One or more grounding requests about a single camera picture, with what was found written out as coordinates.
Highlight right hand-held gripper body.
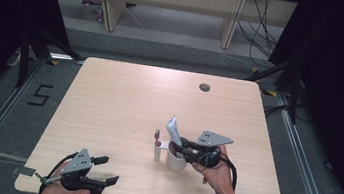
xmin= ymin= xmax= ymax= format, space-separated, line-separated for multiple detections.
xmin=184 ymin=128 xmax=236 ymax=171

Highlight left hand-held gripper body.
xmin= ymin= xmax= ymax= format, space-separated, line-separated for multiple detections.
xmin=34 ymin=142 xmax=110 ymax=194

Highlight white cup with side holder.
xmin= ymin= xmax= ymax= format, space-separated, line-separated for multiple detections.
xmin=151 ymin=138 xmax=191 ymax=174

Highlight white toothpaste tube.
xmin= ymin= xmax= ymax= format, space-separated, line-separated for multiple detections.
xmin=163 ymin=114 xmax=187 ymax=148

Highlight person's right hand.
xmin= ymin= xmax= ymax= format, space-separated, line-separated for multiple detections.
xmin=187 ymin=141 xmax=242 ymax=194

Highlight grey tape strip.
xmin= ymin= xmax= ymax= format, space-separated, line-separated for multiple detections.
xmin=11 ymin=164 xmax=37 ymax=179

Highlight black metal stand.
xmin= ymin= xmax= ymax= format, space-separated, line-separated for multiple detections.
xmin=14 ymin=23 xmax=88 ymax=97
xmin=234 ymin=52 xmax=306 ymax=126

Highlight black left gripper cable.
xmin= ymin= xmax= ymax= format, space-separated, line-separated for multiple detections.
xmin=37 ymin=148 xmax=79 ymax=194

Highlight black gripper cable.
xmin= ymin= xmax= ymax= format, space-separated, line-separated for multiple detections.
xmin=37 ymin=148 xmax=79 ymax=194
xmin=213 ymin=152 xmax=241 ymax=192

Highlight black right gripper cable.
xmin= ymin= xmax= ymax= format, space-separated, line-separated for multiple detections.
xmin=213 ymin=152 xmax=241 ymax=192

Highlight black hanging cables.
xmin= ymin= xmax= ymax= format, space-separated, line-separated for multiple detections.
xmin=231 ymin=0 xmax=286 ymax=70

